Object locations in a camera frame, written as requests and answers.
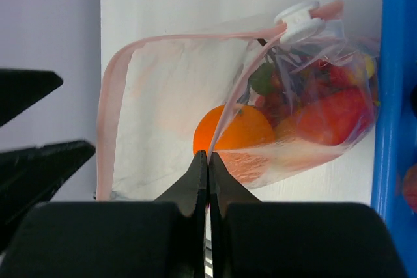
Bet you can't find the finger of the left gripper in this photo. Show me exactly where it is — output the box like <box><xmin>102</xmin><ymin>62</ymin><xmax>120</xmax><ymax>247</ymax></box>
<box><xmin>1</xmin><ymin>140</ymin><xmax>95</xmax><ymax>225</ymax></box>

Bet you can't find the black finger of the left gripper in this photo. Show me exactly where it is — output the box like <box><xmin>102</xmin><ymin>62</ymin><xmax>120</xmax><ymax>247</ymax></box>
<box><xmin>1</xmin><ymin>68</ymin><xmax>63</xmax><ymax>126</ymax></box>

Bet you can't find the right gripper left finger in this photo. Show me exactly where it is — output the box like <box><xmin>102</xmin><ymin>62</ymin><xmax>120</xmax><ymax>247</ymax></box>
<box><xmin>1</xmin><ymin>152</ymin><xmax>207</xmax><ymax>277</ymax></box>

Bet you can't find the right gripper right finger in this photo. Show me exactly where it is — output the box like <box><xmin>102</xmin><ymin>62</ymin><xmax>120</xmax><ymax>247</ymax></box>
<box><xmin>208</xmin><ymin>154</ymin><xmax>407</xmax><ymax>277</ymax></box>

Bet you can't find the orange fruit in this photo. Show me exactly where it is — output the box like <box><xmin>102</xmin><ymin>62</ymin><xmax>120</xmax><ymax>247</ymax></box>
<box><xmin>193</xmin><ymin>105</ymin><xmax>276</xmax><ymax>154</ymax></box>

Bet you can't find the clear pink-dotted zip bag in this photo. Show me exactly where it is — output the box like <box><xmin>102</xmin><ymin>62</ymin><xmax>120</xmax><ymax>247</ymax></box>
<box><xmin>96</xmin><ymin>1</ymin><xmax>380</xmax><ymax>201</ymax></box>

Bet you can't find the red yellow mango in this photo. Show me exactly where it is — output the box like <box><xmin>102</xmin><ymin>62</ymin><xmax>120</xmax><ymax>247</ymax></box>
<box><xmin>275</xmin><ymin>88</ymin><xmax>375</xmax><ymax>146</ymax></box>

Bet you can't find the strawberry bunch with leaves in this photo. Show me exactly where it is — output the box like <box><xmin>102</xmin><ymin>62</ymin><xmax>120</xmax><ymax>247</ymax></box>
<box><xmin>239</xmin><ymin>40</ymin><xmax>360</xmax><ymax>118</ymax></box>

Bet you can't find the blue plastic bin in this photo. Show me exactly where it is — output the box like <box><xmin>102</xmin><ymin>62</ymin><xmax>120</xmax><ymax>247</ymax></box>
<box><xmin>371</xmin><ymin>0</ymin><xmax>416</xmax><ymax>277</ymax></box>

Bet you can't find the pink peach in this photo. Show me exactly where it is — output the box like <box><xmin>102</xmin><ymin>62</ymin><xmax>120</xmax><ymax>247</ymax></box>
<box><xmin>402</xmin><ymin>163</ymin><xmax>417</xmax><ymax>213</ymax></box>

